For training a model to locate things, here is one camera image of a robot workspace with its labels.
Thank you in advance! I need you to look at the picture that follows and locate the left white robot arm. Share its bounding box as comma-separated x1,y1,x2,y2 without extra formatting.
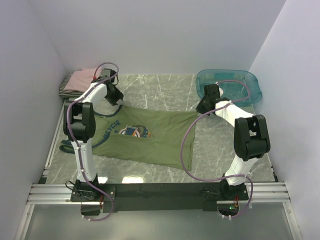
63,68,124,201

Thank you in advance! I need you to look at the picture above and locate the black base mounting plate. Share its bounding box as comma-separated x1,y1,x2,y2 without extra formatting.
70,181,250,213

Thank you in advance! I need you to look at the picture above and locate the pink folded tank top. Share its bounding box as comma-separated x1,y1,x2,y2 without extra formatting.
63,68,96,93

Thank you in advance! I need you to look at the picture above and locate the aluminium rail frame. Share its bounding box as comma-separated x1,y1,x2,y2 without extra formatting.
14,99,292,238

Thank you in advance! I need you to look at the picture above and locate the striped folded tank top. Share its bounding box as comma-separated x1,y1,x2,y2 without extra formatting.
58,74,83,99

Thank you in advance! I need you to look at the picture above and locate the green printed tank top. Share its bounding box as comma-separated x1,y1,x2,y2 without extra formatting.
59,104,198,172

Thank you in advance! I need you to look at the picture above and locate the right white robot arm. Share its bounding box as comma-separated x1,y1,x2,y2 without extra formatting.
196,84,271,200

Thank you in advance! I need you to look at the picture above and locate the teal plastic bin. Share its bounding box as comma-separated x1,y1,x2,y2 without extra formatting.
195,69,262,107

